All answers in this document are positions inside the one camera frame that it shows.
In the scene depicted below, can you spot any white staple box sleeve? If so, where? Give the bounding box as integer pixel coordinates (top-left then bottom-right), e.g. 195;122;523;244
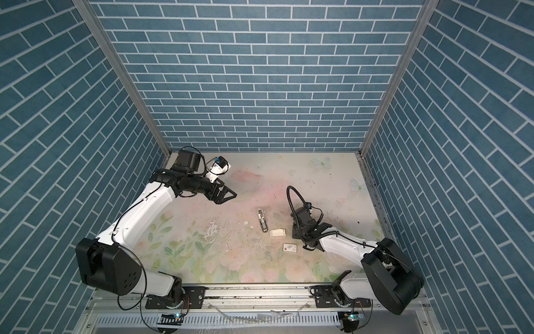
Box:
282;244;297;253

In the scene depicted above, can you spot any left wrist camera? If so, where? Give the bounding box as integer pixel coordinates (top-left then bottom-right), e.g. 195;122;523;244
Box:
206;156;231;183

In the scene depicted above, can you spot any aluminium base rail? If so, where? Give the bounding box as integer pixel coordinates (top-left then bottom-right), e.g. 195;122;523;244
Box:
74;283;441;333

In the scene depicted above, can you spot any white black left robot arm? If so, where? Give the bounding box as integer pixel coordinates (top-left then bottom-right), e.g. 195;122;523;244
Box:
75;146;237;305

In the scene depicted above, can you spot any beige stapler base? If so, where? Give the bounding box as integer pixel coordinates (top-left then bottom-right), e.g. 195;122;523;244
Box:
257;209;268;232

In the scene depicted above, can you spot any black corrugated cable conduit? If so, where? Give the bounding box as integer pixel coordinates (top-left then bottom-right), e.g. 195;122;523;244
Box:
286;185;310;222

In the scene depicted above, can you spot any open staple box tray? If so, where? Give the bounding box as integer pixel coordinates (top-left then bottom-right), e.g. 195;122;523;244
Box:
269;228;286;237

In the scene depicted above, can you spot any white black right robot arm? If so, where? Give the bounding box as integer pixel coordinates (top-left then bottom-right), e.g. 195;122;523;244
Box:
291;205;424;315

